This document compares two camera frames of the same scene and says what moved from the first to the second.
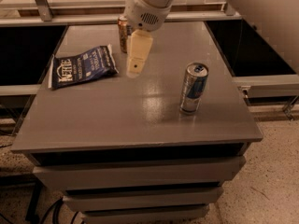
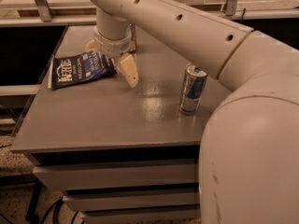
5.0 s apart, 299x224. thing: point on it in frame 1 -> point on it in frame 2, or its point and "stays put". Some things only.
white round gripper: [140, 14] -> [112, 46]
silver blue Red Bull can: [192, 87] stays put
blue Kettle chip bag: [95, 63] stays put
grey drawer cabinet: [121, 147] stays put
